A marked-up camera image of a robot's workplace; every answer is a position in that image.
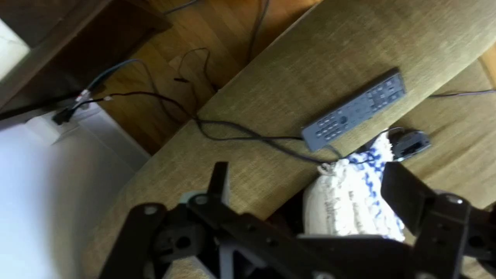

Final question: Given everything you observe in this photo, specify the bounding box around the olive brown fabric sofa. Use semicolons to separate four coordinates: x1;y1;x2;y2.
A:
79;0;496;279

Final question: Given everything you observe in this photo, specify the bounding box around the dark wood side table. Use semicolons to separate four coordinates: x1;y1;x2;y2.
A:
0;0;174;124

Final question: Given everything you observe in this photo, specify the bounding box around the dark floor cable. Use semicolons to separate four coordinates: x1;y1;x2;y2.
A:
245;0;273;59

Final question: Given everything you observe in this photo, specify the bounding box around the dark grey remote control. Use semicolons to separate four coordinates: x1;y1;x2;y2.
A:
301;67;408;154

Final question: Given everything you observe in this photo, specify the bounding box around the thin black looped cable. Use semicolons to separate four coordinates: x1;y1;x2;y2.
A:
172;47;220;97

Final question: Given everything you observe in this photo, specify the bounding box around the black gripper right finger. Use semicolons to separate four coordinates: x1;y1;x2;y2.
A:
382;162;496;279

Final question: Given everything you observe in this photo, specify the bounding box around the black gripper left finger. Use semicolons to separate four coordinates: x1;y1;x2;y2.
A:
99;162;292;279

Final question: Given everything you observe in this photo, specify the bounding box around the white paper booklet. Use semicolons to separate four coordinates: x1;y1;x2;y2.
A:
0;19;31;83

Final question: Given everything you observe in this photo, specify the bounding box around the grey blue cable with connectors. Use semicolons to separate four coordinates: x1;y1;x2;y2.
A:
76;58;137;103

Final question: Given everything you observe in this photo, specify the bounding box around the black power adapter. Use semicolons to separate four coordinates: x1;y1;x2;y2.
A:
386;128;433;163

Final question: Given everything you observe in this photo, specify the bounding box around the black power cable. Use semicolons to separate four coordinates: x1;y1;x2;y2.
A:
51;90;396;168

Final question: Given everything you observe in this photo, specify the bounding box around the white blue woven pillow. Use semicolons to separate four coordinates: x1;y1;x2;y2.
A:
301;131;409;245

